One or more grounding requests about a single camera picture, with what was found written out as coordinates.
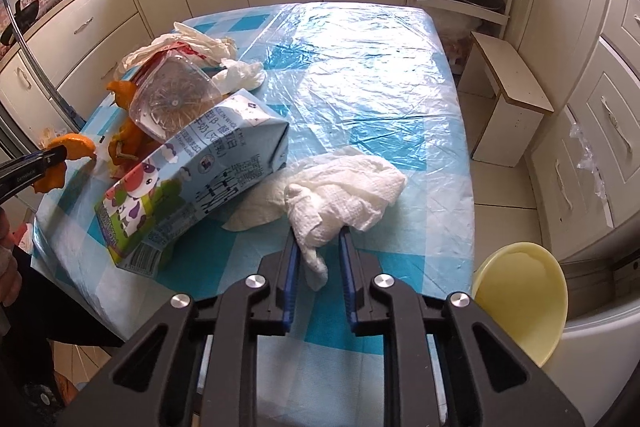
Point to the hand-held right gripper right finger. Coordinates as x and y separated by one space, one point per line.
349 279

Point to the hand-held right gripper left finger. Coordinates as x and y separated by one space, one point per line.
290 279

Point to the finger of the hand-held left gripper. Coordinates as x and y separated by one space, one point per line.
17 188
47 155

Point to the curled orange peel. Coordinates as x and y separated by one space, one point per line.
75 144

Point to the white paper towel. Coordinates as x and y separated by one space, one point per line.
345 197

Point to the large orange peel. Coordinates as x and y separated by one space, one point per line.
122 93

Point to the clear plastic bottle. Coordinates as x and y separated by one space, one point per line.
170 99

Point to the yellow plastic bowl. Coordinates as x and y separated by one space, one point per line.
520 297

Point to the person's left hand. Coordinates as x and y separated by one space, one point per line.
9 267

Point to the orange peel scraps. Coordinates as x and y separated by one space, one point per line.
131 141

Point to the person's dark clothing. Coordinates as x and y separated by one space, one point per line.
60 302

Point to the black wok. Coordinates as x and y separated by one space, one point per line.
22 19

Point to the blue milk carton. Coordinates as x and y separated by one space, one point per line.
210 167

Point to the white and red plastic bag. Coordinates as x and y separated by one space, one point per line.
190 38

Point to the blue checked tablecloth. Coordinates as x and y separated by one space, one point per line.
350 72

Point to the crumpled white tissue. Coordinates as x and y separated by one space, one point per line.
242 76

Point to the white plastic bin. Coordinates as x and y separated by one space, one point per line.
595 357

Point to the white wooden stool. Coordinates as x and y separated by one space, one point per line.
505 72

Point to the cream tall cabinets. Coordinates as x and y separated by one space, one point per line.
575 32

